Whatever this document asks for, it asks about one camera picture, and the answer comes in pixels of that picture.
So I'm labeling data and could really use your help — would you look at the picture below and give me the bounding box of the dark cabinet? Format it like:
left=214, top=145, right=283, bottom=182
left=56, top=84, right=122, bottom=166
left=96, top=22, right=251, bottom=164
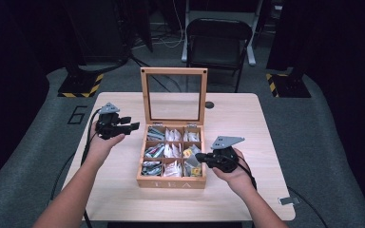
left=62, top=0, right=132, bottom=65

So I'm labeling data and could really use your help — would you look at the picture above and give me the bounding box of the grey foil tea bag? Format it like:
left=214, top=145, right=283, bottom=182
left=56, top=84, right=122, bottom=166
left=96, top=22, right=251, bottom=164
left=184, top=155, right=202, bottom=169

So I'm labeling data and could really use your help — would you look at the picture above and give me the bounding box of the black floor cable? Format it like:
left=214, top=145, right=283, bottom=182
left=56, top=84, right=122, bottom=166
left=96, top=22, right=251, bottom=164
left=128, top=54, right=183, bottom=93
left=48, top=151, right=78, bottom=203
left=286, top=185, right=331, bottom=228

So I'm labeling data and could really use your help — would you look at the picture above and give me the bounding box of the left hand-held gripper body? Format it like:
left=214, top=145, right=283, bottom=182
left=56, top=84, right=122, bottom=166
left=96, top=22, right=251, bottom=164
left=95, top=102, right=122, bottom=141

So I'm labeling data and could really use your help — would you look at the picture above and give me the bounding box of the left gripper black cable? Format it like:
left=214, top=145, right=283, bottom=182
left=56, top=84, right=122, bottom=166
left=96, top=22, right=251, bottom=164
left=80, top=107, right=103, bottom=228

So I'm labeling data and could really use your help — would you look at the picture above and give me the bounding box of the grey tape piece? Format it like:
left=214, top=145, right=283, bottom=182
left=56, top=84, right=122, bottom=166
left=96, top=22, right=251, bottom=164
left=278, top=196, right=301, bottom=206

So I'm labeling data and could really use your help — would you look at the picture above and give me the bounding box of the white metal frame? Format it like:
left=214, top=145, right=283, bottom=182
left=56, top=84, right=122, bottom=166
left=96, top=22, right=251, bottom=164
left=181, top=0, right=264, bottom=67

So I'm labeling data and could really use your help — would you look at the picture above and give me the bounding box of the white floor cable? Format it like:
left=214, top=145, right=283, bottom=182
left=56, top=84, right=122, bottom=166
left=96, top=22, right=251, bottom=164
left=132, top=0, right=185, bottom=50

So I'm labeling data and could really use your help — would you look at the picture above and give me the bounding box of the black stand base hazard tape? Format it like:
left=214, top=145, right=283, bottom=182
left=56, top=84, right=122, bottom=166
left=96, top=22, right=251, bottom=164
left=57, top=63, right=105, bottom=99
left=265, top=70, right=312, bottom=99

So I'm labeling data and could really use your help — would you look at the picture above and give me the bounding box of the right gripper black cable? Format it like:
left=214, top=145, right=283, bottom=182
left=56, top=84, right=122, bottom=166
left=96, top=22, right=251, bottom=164
left=237, top=156, right=259, bottom=192

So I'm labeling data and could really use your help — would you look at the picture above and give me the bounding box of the pile of tea bags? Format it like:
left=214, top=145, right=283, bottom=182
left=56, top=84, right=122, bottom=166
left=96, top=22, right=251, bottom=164
left=142, top=126, right=203, bottom=179

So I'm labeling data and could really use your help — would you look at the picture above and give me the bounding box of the person's right hand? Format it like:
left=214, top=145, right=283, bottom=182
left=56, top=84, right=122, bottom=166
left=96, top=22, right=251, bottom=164
left=212, top=147, right=256, bottom=198

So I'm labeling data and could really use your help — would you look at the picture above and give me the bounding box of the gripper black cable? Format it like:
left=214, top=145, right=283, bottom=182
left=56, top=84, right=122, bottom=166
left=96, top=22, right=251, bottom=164
left=80, top=107, right=103, bottom=228
left=237, top=156, right=259, bottom=192

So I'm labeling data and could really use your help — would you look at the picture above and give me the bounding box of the black folding chair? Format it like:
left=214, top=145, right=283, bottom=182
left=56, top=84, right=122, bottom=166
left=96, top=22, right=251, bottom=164
left=184, top=17, right=254, bottom=93

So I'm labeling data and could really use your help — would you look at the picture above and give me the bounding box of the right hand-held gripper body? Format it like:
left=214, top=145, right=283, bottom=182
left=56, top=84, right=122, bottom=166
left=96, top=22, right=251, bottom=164
left=210, top=136, right=245, bottom=174

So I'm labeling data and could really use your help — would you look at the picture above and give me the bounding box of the wooden tea box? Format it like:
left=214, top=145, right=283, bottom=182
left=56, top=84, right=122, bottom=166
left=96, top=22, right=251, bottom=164
left=135, top=66, right=209, bottom=190

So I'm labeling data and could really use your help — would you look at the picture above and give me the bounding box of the person's left hand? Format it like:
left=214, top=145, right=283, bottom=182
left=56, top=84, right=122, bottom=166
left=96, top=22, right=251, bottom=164
left=85, top=122, right=126, bottom=165

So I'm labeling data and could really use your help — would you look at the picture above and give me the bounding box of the black curtain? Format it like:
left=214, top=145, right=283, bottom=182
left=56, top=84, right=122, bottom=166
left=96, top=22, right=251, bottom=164
left=267, top=0, right=365, bottom=226
left=0, top=0, right=67, bottom=196

